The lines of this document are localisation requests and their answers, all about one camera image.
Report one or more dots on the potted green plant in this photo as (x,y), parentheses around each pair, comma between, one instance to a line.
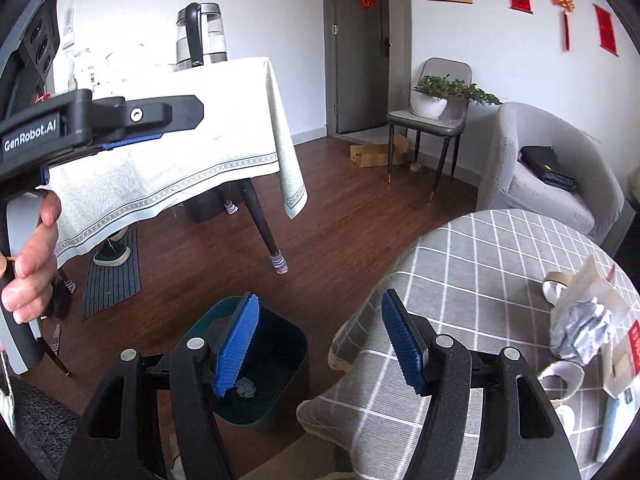
(430,105)

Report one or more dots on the grey armchair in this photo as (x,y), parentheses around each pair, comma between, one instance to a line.
(540,200)

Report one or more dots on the dark fuzzy rug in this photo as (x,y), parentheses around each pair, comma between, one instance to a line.
(45,430)

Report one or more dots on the pale blue packet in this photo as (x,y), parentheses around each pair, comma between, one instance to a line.
(607,430)

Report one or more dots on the dark teal trash bin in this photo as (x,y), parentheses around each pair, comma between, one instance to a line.
(280,350)

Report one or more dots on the dark table leg with sock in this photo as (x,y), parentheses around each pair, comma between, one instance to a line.
(260,220)

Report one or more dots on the person's left hand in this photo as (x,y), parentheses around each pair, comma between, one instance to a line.
(30,275)

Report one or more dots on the white plastic lid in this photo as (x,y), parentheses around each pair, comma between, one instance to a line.
(550,292)

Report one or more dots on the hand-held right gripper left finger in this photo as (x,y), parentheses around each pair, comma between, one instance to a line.
(235,355)

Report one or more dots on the glass electric kettle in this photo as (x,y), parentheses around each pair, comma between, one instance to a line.
(202,35)

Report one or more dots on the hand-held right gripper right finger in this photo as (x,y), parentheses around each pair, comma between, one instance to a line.
(402,340)

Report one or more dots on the grey door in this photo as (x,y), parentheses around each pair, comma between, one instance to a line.
(360,60)

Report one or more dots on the small grey crumpled paper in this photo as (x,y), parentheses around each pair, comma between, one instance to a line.
(245,389)

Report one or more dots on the white printed package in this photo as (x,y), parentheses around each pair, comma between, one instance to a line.
(595,280)

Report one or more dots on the large white paper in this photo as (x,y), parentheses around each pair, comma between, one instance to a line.
(580,332)

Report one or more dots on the dark green shoe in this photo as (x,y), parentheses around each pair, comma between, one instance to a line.
(112,257)

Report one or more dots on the grey dining chair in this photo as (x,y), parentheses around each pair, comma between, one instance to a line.
(445,67)

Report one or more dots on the striped floor mat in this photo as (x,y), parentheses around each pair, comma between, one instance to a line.
(112,290)

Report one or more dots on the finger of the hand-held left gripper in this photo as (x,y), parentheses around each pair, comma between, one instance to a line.
(160,112)

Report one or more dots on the clear glass jar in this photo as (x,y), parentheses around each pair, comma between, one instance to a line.
(82,72)

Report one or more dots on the black handbag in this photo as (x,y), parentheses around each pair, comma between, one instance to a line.
(545,165)

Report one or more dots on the flat cardboard box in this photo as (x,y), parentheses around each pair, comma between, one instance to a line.
(370,155)

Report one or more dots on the grey checked tablecloth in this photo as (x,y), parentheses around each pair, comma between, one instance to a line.
(475,280)

